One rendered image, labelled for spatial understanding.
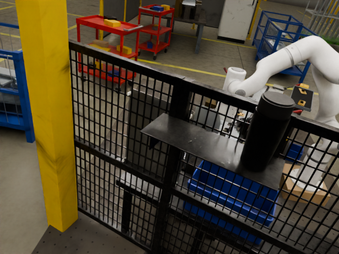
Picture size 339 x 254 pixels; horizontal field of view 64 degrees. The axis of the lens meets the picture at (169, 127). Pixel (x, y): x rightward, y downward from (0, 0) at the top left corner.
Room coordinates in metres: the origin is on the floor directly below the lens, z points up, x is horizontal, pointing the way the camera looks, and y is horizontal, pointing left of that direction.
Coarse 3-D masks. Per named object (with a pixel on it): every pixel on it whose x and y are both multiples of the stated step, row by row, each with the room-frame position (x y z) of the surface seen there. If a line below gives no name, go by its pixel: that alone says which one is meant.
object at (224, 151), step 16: (176, 80) 0.70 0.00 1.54; (176, 96) 0.69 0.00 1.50; (176, 112) 0.69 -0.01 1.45; (144, 128) 0.61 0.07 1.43; (160, 128) 0.62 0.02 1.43; (176, 128) 0.64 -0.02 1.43; (192, 128) 0.65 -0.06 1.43; (288, 128) 0.58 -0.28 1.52; (176, 144) 0.56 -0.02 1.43; (192, 144) 0.57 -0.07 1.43; (208, 144) 0.58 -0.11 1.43; (224, 144) 0.60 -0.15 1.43; (240, 144) 0.61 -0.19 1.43; (208, 160) 0.52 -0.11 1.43; (224, 160) 0.53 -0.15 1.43; (240, 160) 0.54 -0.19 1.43; (272, 160) 0.56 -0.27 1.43; (256, 176) 0.49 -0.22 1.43; (272, 176) 0.50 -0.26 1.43
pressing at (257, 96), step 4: (264, 88) 2.19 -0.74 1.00; (268, 88) 2.20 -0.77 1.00; (260, 92) 2.08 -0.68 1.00; (264, 92) 2.09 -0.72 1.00; (256, 96) 1.99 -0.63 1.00; (260, 96) 2.00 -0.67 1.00; (256, 100) 1.91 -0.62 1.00; (244, 112) 1.67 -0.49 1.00; (248, 112) 1.68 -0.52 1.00; (240, 116) 1.60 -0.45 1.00; (244, 116) 1.61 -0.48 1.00; (248, 116) 1.62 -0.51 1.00; (252, 116) 1.63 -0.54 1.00; (220, 120) 1.50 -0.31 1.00; (248, 120) 1.59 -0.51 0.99; (220, 124) 1.45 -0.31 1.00; (224, 124) 1.46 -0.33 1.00; (220, 128) 1.41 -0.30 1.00; (224, 128) 1.42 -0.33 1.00; (228, 128) 1.42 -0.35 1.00; (236, 128) 1.43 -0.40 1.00; (232, 132) 1.38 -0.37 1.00; (236, 132) 1.39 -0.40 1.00; (228, 136) 1.33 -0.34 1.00; (236, 136) 1.35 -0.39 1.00; (240, 136) 1.35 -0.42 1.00; (236, 140) 1.30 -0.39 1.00; (240, 140) 1.31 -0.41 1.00; (184, 156) 1.08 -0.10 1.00
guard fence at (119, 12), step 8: (104, 0) 5.84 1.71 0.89; (112, 0) 6.34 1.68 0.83; (120, 0) 6.90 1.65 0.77; (128, 0) 7.62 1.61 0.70; (136, 0) 8.49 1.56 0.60; (104, 8) 5.84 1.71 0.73; (112, 8) 6.36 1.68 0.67; (120, 8) 6.93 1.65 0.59; (128, 8) 7.66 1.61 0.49; (136, 8) 8.56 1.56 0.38; (120, 16) 6.96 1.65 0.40; (128, 16) 7.71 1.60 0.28; (136, 16) 8.58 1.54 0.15; (104, 32) 5.87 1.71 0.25
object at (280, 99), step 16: (272, 96) 0.53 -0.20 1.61; (288, 96) 0.55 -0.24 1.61; (256, 112) 0.53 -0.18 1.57; (272, 112) 0.50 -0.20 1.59; (288, 112) 0.50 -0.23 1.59; (256, 128) 0.51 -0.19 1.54; (272, 128) 0.50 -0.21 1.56; (256, 144) 0.50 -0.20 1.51; (272, 144) 0.50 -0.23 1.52; (256, 160) 0.50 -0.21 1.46
